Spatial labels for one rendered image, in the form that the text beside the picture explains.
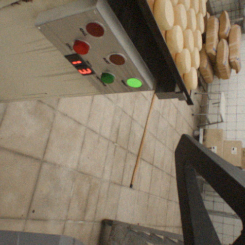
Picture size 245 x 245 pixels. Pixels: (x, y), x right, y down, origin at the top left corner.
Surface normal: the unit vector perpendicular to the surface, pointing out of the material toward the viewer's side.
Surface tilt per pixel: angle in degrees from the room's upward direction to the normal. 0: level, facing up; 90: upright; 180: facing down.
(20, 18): 90
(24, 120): 0
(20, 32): 90
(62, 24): 90
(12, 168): 0
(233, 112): 90
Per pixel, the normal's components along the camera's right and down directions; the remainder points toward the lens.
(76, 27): -0.21, 0.90
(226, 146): -0.48, -0.44
